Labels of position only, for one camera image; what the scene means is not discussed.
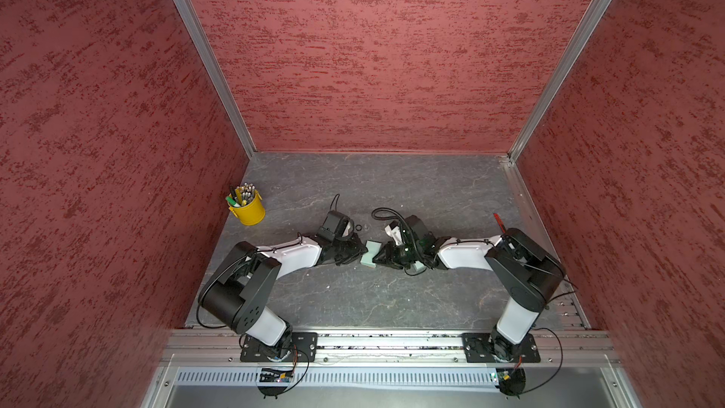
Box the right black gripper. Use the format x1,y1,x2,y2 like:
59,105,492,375
371,241,422,271

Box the pale green lift-off lid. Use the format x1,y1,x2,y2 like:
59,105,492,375
412,262,427,273

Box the pale green box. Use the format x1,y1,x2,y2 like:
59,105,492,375
361,240,383,268

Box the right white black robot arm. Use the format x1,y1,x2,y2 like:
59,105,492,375
372,223,566,363

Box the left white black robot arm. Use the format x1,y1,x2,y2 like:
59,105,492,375
197,233,367,361

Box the red marker pen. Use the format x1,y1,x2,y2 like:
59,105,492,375
494,213,506,233

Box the yellow pen cup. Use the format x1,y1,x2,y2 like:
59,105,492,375
228,191,266,226

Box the pens in cup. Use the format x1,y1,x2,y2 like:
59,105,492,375
225,183,257,208

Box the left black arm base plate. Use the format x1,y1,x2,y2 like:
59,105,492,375
240,332,319,364

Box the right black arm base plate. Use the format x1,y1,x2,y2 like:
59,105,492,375
461,332,541,364

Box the front aluminium rail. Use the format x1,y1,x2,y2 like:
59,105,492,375
162,329,621,368

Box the left aluminium corner post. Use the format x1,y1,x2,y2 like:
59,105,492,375
172,0,257,161

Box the aluminium corner post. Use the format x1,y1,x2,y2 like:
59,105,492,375
172,0,257,161
508,0,613,165

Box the right aluminium corner post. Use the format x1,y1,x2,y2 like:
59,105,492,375
508,0,613,165

